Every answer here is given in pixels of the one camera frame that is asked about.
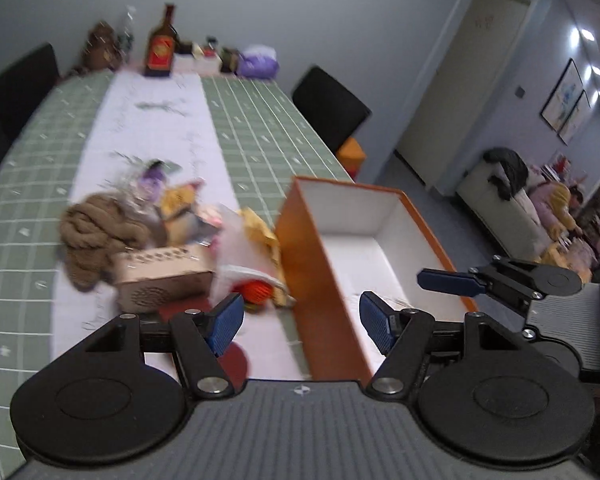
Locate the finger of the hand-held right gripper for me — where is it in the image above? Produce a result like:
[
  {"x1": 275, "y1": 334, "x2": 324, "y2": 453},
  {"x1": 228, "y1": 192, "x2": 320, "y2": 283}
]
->
[{"x1": 416, "y1": 255, "x2": 537, "y2": 312}]

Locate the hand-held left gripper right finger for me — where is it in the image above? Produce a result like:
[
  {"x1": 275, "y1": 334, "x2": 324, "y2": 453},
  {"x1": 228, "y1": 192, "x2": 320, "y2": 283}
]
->
[{"x1": 359, "y1": 290, "x2": 548, "y2": 397}]

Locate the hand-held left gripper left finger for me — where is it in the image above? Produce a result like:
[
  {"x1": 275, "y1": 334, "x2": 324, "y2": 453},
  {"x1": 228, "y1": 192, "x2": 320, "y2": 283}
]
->
[{"x1": 55, "y1": 293, "x2": 246, "y2": 401}]

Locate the orange cardboard box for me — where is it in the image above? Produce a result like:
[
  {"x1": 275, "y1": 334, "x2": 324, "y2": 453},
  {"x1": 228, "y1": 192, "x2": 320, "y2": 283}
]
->
[{"x1": 275, "y1": 176, "x2": 479, "y2": 384}]

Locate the yellow cloth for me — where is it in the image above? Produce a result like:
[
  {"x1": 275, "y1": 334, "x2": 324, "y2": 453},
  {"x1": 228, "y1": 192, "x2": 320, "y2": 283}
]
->
[{"x1": 240, "y1": 208, "x2": 296, "y2": 307}]

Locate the purple soft item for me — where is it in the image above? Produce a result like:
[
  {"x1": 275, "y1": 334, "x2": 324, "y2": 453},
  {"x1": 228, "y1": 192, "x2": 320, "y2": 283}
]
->
[{"x1": 139, "y1": 160, "x2": 169, "y2": 197}]

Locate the orange mesh item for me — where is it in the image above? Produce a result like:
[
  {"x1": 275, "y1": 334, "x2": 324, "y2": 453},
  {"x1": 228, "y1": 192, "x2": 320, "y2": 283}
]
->
[{"x1": 231, "y1": 280, "x2": 275, "y2": 307}]

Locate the perforated cardboard box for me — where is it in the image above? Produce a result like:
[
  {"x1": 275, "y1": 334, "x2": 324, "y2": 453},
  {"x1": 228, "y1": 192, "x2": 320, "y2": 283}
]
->
[{"x1": 112, "y1": 245, "x2": 215, "y2": 314}]

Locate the beige sofa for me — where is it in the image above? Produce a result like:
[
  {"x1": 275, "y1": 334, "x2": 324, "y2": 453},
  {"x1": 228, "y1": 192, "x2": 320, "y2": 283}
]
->
[{"x1": 455, "y1": 147, "x2": 581, "y2": 263}]

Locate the transparent plastic bag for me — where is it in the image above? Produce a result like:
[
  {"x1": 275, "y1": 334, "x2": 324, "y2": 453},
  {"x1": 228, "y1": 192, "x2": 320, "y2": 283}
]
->
[{"x1": 213, "y1": 204, "x2": 282, "y2": 292}]

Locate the black jacket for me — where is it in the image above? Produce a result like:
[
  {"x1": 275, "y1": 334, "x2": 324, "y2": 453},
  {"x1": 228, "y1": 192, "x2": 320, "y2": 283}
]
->
[{"x1": 482, "y1": 147, "x2": 530, "y2": 202}]

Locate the yellow plush item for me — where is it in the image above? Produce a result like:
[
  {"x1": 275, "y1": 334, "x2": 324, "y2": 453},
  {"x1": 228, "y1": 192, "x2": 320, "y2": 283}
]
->
[{"x1": 159, "y1": 184, "x2": 202, "y2": 222}]

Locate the orange stool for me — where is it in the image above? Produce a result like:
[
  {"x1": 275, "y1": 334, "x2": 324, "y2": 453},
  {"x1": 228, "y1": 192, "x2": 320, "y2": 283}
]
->
[{"x1": 337, "y1": 137, "x2": 366, "y2": 179}]

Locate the brown knitted item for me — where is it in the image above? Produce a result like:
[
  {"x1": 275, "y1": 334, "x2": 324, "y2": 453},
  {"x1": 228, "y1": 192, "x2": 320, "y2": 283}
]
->
[{"x1": 59, "y1": 192, "x2": 167, "y2": 292}]

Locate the white door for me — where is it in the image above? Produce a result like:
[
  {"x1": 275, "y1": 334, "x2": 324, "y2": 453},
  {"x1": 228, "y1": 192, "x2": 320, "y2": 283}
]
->
[{"x1": 396, "y1": 0, "x2": 539, "y2": 192}]

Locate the green checked tablecloth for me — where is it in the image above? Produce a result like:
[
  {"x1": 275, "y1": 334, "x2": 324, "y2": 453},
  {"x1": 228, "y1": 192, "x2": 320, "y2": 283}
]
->
[{"x1": 0, "y1": 66, "x2": 357, "y2": 480}]

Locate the white box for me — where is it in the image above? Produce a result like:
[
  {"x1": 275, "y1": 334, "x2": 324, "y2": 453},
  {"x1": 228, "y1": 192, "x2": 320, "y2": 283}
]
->
[{"x1": 172, "y1": 52, "x2": 224, "y2": 77}]

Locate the purple tissue pack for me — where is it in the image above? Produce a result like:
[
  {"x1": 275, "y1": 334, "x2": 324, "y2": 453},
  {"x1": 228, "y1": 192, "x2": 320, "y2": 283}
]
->
[{"x1": 237, "y1": 43, "x2": 280, "y2": 80}]

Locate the brown liquor bottle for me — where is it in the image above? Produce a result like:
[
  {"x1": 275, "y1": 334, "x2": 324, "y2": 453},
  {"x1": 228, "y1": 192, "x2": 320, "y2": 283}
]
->
[{"x1": 143, "y1": 4, "x2": 181, "y2": 79}]

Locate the brown bear bottle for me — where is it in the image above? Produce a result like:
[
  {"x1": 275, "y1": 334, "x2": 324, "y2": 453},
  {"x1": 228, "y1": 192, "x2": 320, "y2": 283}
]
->
[{"x1": 82, "y1": 21, "x2": 124, "y2": 71}]

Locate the clear water bottle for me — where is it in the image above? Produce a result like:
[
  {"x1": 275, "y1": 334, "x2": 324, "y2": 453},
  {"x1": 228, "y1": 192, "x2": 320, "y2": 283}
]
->
[{"x1": 117, "y1": 6, "x2": 139, "y2": 62}]

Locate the framed wall picture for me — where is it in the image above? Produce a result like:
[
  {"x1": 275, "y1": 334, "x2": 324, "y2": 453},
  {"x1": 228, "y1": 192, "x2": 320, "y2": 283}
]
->
[
  {"x1": 557, "y1": 89, "x2": 592, "y2": 146},
  {"x1": 539, "y1": 58, "x2": 584, "y2": 132}
]

